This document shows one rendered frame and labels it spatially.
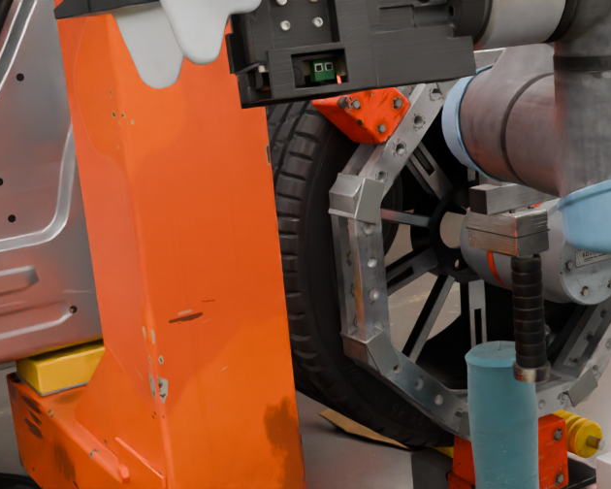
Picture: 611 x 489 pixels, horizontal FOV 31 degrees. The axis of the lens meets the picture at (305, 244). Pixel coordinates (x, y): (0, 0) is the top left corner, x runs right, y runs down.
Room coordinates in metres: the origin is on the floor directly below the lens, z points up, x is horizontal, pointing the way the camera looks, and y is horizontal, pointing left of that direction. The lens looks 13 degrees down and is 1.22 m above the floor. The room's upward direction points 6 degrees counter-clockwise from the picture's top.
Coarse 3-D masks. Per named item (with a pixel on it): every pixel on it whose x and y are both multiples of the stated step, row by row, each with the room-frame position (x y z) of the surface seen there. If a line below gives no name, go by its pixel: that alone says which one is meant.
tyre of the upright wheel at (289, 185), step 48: (288, 144) 1.48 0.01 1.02; (336, 144) 1.44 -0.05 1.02; (288, 192) 1.42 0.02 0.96; (288, 240) 1.41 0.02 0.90; (288, 288) 1.41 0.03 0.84; (336, 288) 1.44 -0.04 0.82; (336, 336) 1.43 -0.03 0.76; (336, 384) 1.43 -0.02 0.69; (384, 384) 1.47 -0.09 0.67; (384, 432) 1.47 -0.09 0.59; (432, 432) 1.50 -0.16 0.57
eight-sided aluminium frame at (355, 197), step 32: (480, 64) 1.46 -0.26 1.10; (416, 96) 1.41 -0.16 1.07; (416, 128) 1.41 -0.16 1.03; (352, 160) 1.42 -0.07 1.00; (384, 160) 1.38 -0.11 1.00; (352, 192) 1.36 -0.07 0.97; (384, 192) 1.38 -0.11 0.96; (352, 224) 1.36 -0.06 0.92; (352, 256) 1.37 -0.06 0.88; (352, 288) 1.40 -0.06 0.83; (384, 288) 1.37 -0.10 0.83; (352, 320) 1.40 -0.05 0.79; (384, 320) 1.37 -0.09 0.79; (608, 320) 1.57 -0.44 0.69; (352, 352) 1.39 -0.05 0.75; (384, 352) 1.37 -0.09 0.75; (576, 352) 1.59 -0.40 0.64; (608, 352) 1.56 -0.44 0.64; (416, 384) 1.41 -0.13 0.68; (544, 384) 1.52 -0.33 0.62; (576, 384) 1.53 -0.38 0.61; (448, 416) 1.42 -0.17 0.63
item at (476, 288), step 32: (416, 160) 1.53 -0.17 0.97; (448, 192) 1.56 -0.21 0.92; (416, 224) 1.53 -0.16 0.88; (416, 256) 1.53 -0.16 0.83; (448, 256) 1.60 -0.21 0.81; (448, 288) 1.55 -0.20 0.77; (480, 288) 1.58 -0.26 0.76; (480, 320) 1.58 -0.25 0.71; (512, 320) 1.72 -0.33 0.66; (576, 320) 1.65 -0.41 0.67; (416, 352) 1.52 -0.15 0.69; (448, 352) 1.72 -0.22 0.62; (448, 384) 1.56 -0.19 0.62
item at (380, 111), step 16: (352, 96) 1.36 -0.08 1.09; (368, 96) 1.37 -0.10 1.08; (384, 96) 1.39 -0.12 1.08; (400, 96) 1.40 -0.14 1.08; (320, 112) 1.42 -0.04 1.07; (336, 112) 1.38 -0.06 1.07; (352, 112) 1.36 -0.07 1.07; (368, 112) 1.37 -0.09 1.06; (384, 112) 1.38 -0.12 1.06; (400, 112) 1.40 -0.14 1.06; (352, 128) 1.40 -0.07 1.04; (368, 128) 1.37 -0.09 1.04; (384, 128) 1.38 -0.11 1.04; (384, 144) 1.38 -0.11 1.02
